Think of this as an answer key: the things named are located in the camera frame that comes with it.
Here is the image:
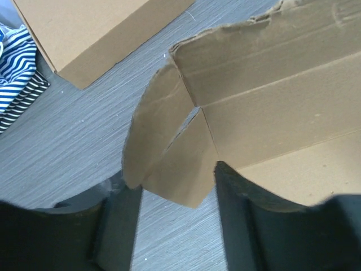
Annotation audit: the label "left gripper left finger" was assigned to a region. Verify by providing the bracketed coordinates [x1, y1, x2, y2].
[1, 172, 143, 270]

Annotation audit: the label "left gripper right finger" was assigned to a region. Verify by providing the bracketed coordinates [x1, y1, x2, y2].
[214, 161, 360, 270]

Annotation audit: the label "brown cardboard blanks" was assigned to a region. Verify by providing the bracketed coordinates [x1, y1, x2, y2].
[122, 1, 360, 207]

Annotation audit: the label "brown cardboard box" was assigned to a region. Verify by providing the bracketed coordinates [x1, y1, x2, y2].
[13, 0, 193, 89]

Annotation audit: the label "blue striped crumpled cloth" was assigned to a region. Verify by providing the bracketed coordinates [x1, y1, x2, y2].
[1, 24, 50, 133]

